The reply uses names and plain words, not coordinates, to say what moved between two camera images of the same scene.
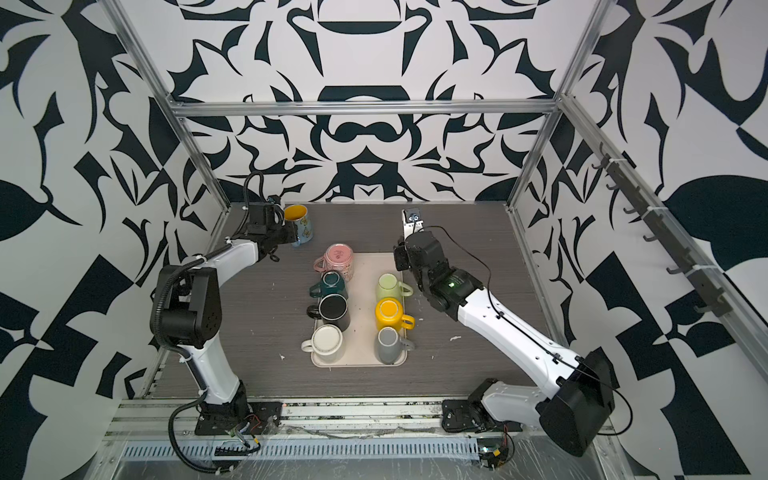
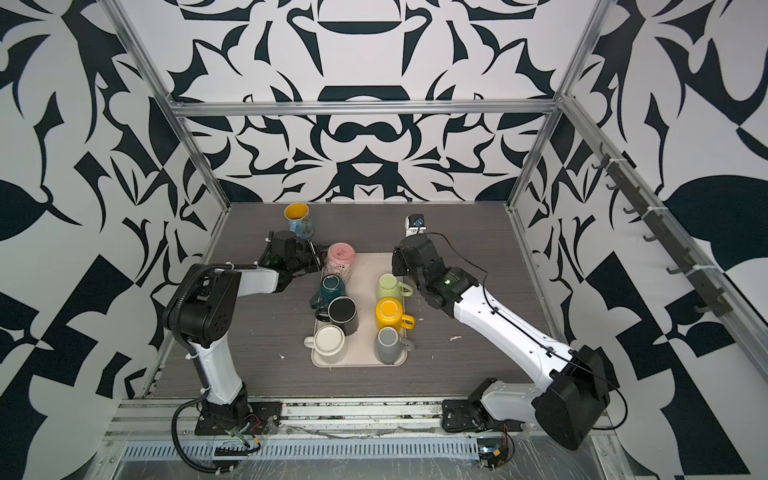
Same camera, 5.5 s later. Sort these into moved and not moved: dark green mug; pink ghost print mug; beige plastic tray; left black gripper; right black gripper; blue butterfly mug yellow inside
Moved: dark green mug; left black gripper
Not moved: beige plastic tray; blue butterfly mug yellow inside; right black gripper; pink ghost print mug
